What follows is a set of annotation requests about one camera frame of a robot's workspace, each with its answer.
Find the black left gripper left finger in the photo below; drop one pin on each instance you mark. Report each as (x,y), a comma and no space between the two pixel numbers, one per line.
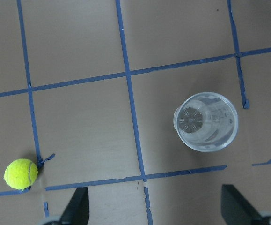
(77,210)

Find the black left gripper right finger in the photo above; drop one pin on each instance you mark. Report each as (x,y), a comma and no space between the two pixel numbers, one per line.
(236,209)

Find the white blue tennis ball can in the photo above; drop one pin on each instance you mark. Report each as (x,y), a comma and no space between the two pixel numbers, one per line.
(206,122)

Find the yellow tennis ball near right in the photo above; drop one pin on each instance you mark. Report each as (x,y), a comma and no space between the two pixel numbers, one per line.
(21,174)

